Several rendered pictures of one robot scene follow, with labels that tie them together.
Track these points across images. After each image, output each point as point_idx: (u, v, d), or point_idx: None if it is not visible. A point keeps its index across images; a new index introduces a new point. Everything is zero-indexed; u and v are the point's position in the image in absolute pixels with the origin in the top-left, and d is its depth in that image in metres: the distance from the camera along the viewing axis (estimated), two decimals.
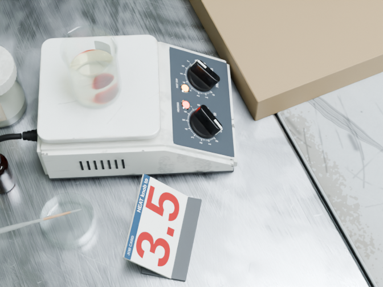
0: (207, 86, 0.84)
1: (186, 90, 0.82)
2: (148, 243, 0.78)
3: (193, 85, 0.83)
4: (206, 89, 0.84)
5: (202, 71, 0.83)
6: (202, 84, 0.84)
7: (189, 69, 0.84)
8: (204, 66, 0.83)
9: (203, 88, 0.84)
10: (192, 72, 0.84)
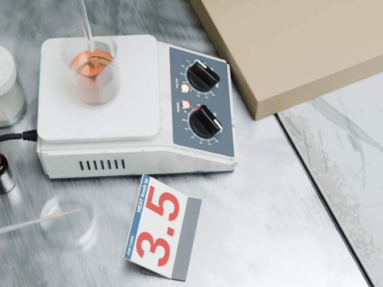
0: (207, 86, 0.84)
1: (186, 90, 0.82)
2: (148, 243, 0.78)
3: (193, 85, 0.83)
4: (206, 89, 0.84)
5: (202, 71, 0.83)
6: (202, 84, 0.84)
7: (189, 69, 0.84)
8: (204, 66, 0.83)
9: (203, 88, 0.84)
10: (192, 72, 0.84)
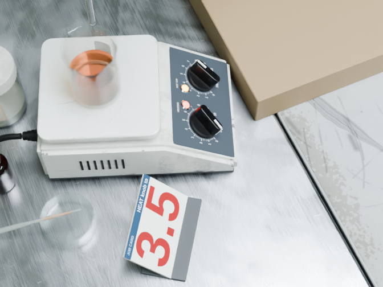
0: (207, 86, 0.84)
1: (186, 90, 0.82)
2: (148, 243, 0.78)
3: (193, 85, 0.83)
4: (206, 89, 0.84)
5: (202, 71, 0.83)
6: (202, 84, 0.84)
7: (189, 69, 0.84)
8: (204, 66, 0.83)
9: (203, 88, 0.84)
10: (192, 72, 0.84)
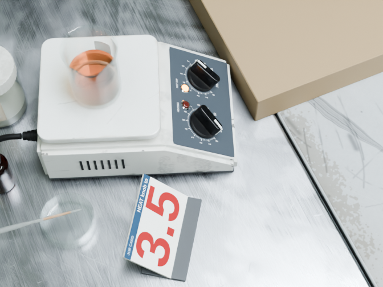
0: (207, 86, 0.84)
1: (186, 90, 0.82)
2: (148, 243, 0.78)
3: (193, 85, 0.83)
4: (206, 89, 0.84)
5: (202, 71, 0.83)
6: (202, 84, 0.84)
7: (189, 69, 0.84)
8: (204, 66, 0.83)
9: (203, 88, 0.84)
10: (192, 72, 0.84)
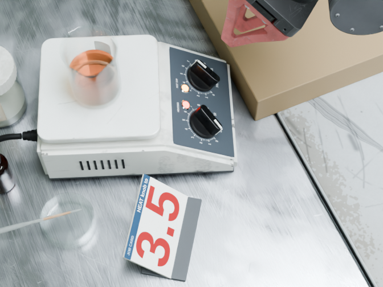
0: (207, 86, 0.84)
1: (186, 90, 0.82)
2: (148, 243, 0.78)
3: (193, 85, 0.83)
4: (206, 89, 0.84)
5: (202, 71, 0.83)
6: (202, 84, 0.84)
7: (189, 69, 0.84)
8: (204, 66, 0.83)
9: (203, 88, 0.84)
10: (192, 72, 0.84)
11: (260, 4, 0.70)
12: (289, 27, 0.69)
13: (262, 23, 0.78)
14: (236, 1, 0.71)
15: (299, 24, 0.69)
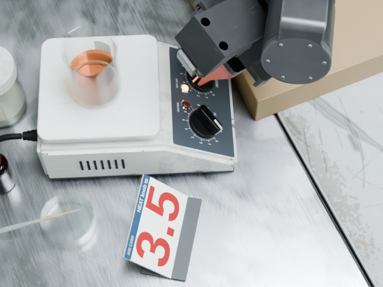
0: None
1: (186, 90, 0.82)
2: (148, 243, 0.78)
3: (208, 90, 0.84)
4: (213, 80, 0.85)
5: None
6: (209, 81, 0.85)
7: (194, 84, 0.83)
8: None
9: (213, 82, 0.85)
10: (198, 83, 0.83)
11: None
12: None
13: None
14: (232, 76, 0.77)
15: None
